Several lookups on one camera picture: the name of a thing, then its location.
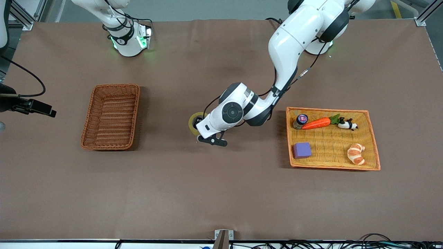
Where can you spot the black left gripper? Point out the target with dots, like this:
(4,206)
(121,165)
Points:
(198,121)

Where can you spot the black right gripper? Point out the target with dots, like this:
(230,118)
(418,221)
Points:
(7,102)

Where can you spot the clear yellowish tape roll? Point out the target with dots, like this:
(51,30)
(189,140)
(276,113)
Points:
(191,124)

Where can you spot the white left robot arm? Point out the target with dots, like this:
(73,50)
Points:
(294,38)

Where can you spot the brown wicker basket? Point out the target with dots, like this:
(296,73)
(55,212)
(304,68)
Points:
(110,131)

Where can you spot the orange woven tray basket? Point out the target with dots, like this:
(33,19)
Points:
(328,155)

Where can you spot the brown table cover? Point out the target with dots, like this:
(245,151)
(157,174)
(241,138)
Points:
(221,180)

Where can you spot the small jar dark lid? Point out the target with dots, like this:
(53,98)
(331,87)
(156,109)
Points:
(301,119)

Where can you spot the purple cube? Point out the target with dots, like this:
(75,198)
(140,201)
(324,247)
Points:
(302,150)

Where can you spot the orange toy carrot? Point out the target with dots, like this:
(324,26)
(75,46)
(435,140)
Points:
(316,123)

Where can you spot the white table edge strip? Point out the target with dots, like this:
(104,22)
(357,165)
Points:
(69,245)

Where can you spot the black white panda figure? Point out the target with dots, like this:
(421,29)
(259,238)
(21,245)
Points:
(346,124)

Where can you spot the toy croissant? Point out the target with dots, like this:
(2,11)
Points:
(355,154)

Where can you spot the aluminium frame profile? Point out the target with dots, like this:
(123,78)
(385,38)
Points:
(24,19)

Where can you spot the grey metal bracket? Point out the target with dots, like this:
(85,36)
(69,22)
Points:
(217,233)

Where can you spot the dark camera post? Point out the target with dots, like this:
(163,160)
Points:
(221,242)

